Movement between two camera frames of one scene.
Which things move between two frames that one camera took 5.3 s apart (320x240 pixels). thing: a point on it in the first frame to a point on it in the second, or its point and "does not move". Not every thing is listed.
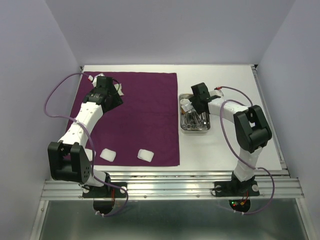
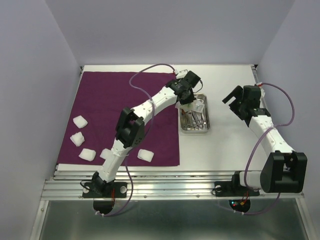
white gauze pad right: [145, 155] does not move
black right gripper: [194, 103] to [237, 92]
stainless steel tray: [191, 121] does not move
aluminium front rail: [274, 185] does not move
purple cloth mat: [147, 119] does not move
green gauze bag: [120, 92] to [197, 105]
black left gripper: [117, 99] to [191, 99]
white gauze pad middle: [108, 155] does not move
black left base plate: [103, 199] does not move
